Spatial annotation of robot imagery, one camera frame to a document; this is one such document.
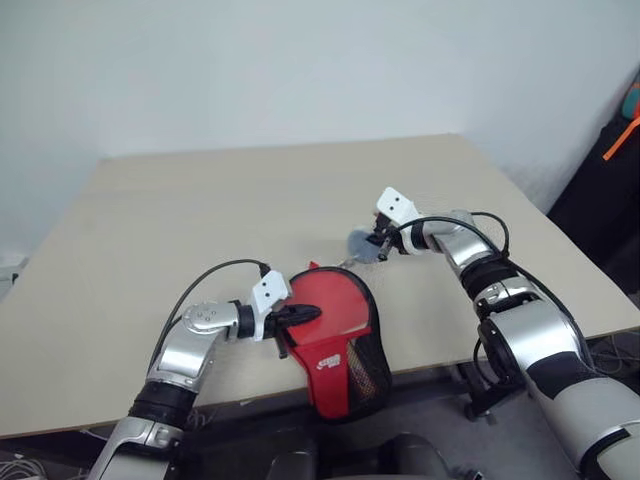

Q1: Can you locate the red and black pouch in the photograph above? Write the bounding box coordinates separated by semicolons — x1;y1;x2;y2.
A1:
283;259;394;426

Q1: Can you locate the dark rounded shape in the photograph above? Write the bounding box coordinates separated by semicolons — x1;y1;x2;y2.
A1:
377;432;451;480
239;446;321;480

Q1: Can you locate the teal orange object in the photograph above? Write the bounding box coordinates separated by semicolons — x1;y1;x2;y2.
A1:
621;82;640;120

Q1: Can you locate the orange strap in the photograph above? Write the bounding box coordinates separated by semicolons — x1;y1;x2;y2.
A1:
602;117;640;162

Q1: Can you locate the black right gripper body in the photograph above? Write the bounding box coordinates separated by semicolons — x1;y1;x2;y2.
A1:
373;212;406;255

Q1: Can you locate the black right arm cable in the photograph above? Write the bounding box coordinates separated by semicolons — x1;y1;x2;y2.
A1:
394;210;601;401

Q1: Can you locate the tangled white cable bundle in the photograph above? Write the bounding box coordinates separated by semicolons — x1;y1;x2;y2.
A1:
0;452;49;480

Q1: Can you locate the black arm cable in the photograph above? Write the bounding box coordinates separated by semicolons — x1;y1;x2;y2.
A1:
394;210;601;401
152;258;274;366

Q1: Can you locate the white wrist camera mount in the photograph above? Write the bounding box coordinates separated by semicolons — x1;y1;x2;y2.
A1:
249;271;293;342
375;187;426;257

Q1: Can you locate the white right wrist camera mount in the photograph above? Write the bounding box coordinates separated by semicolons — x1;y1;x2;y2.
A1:
375;187;426;257

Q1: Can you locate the grey round zipper pull tab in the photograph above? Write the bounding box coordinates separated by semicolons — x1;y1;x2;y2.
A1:
347;227;387;265

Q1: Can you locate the white grey box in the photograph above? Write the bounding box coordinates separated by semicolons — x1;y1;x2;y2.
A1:
0;253;25;289

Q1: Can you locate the black bag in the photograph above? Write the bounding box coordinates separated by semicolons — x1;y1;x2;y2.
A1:
547;69;640;301

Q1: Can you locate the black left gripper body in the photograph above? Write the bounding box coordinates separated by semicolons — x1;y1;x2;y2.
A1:
263;304;295;362

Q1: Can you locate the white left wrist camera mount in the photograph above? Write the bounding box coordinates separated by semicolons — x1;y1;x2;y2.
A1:
249;271;293;342

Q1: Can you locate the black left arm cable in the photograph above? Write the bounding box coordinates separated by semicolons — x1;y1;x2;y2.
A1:
152;258;274;366

